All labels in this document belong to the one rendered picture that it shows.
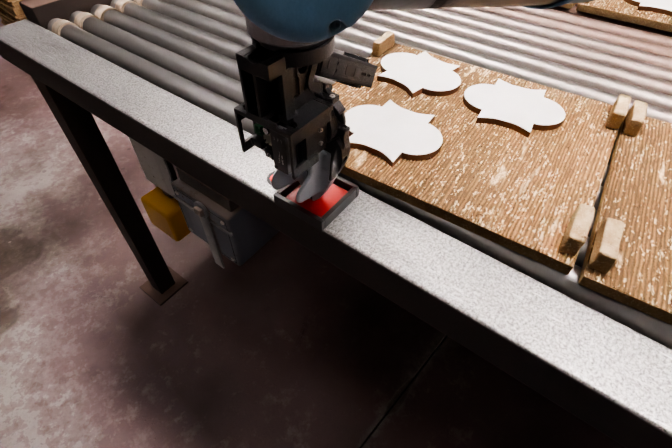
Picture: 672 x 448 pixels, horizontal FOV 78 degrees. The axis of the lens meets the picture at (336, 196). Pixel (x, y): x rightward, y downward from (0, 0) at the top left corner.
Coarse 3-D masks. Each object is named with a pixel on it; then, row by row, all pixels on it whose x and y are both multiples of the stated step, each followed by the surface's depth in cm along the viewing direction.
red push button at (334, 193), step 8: (296, 192) 52; (328, 192) 52; (336, 192) 52; (344, 192) 52; (312, 200) 51; (320, 200) 51; (328, 200) 51; (336, 200) 51; (312, 208) 50; (320, 208) 50; (328, 208) 50; (320, 216) 49
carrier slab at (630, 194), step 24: (624, 120) 61; (648, 120) 61; (624, 144) 57; (648, 144) 57; (624, 168) 53; (648, 168) 53; (624, 192) 50; (648, 192) 50; (600, 216) 48; (624, 216) 48; (648, 216) 48; (624, 240) 45; (648, 240) 45; (624, 264) 43; (648, 264) 43; (600, 288) 42; (624, 288) 41; (648, 288) 41; (648, 312) 40
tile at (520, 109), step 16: (464, 96) 64; (480, 96) 63; (496, 96) 63; (512, 96) 63; (528, 96) 63; (480, 112) 60; (496, 112) 60; (512, 112) 60; (528, 112) 60; (544, 112) 60; (560, 112) 60; (512, 128) 59; (528, 128) 58; (544, 128) 59
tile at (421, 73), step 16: (384, 64) 70; (400, 64) 70; (416, 64) 70; (432, 64) 70; (448, 64) 70; (384, 80) 68; (400, 80) 67; (416, 80) 67; (432, 80) 67; (448, 80) 67
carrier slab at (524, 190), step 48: (384, 96) 65; (432, 96) 65; (576, 96) 65; (480, 144) 57; (528, 144) 57; (576, 144) 57; (384, 192) 52; (432, 192) 50; (480, 192) 50; (528, 192) 50; (576, 192) 50; (528, 240) 45
